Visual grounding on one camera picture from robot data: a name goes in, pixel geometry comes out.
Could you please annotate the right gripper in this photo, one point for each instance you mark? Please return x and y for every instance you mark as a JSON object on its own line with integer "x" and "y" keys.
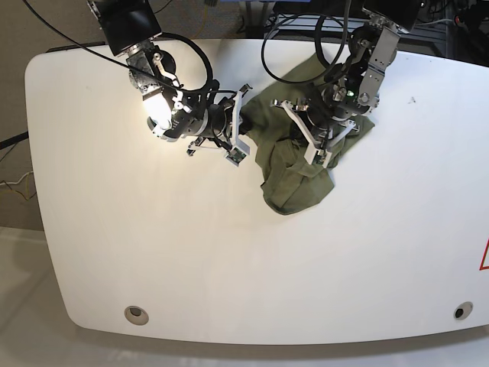
{"x": 219, "y": 123}

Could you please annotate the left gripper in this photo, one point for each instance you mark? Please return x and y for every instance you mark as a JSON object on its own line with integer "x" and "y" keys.
{"x": 308, "y": 125}

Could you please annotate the olive green T-shirt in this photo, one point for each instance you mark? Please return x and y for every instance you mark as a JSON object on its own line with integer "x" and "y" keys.
{"x": 290, "y": 184}

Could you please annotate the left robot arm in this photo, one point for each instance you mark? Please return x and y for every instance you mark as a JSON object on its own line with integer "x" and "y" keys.
{"x": 349, "y": 84}

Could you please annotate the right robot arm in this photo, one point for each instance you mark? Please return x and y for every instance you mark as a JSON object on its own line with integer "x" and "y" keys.
{"x": 173, "y": 112}

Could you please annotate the red triangle table sticker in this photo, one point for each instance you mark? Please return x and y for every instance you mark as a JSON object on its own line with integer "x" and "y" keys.
{"x": 485, "y": 259}

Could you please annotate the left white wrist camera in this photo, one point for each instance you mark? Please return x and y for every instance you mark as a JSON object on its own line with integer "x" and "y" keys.
{"x": 315, "y": 155}

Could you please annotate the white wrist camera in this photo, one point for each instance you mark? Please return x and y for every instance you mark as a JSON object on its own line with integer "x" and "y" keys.
{"x": 315, "y": 155}
{"x": 237, "y": 153}

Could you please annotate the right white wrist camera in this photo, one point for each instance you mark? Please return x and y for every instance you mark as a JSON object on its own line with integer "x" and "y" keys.
{"x": 237, "y": 153}

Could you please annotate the aluminium frame rail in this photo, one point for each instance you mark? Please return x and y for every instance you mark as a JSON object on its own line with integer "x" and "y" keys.
{"x": 435, "y": 41}

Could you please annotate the left table cable grommet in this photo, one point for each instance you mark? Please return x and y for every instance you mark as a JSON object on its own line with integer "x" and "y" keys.
{"x": 136, "y": 315}

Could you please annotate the table cable grommet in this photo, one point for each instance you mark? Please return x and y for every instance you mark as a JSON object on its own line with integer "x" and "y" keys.
{"x": 463, "y": 310}
{"x": 136, "y": 315}

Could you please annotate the right table cable grommet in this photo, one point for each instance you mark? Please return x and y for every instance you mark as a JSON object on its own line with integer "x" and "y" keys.
{"x": 463, "y": 310}

